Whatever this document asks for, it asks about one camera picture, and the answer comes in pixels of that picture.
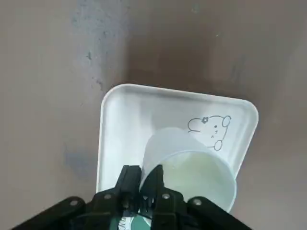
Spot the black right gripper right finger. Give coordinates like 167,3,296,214
141,164,250,230

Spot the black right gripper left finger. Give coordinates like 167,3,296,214
12,164,142,230

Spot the small white cup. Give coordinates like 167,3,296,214
140,126,237,214

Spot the white tray with bear drawing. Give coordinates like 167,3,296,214
95,83,260,194

